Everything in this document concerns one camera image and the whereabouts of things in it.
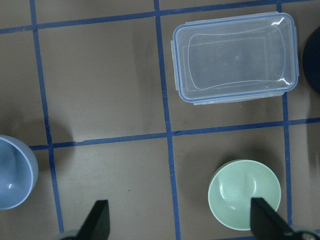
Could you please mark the green bowl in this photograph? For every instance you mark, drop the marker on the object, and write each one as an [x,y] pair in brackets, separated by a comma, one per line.
[234,184]

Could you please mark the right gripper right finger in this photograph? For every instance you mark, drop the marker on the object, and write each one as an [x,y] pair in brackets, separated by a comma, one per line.
[266,224]

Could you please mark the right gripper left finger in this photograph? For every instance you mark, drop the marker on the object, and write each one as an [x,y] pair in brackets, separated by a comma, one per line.
[96,226]

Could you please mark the clear plastic food container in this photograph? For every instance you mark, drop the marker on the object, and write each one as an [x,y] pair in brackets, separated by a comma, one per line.
[235,59]

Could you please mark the blue bowl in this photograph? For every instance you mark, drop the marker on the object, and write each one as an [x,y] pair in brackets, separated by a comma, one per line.
[19,172]

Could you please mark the dark blue saucepan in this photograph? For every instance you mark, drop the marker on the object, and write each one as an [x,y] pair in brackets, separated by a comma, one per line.
[311,60]

